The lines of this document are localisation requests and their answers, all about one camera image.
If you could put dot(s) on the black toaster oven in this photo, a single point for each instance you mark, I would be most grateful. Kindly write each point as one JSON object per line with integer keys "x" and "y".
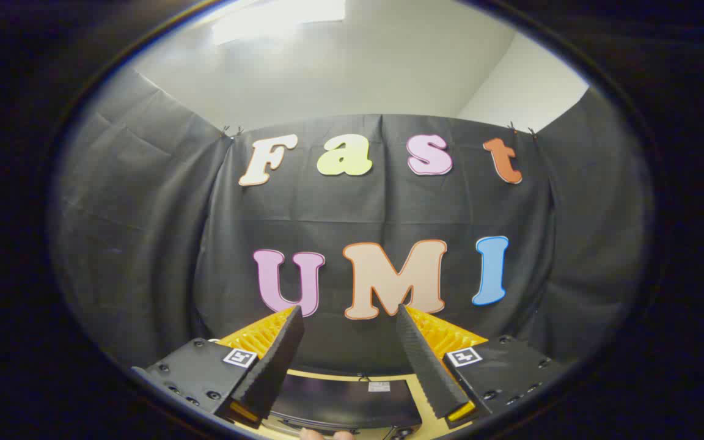
{"x": 340, "y": 400}

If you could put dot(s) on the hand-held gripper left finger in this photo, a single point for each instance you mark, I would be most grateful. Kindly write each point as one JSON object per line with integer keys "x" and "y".
{"x": 278, "y": 360}

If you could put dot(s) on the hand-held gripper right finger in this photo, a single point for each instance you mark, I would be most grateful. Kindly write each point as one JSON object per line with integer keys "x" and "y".
{"x": 425, "y": 360}

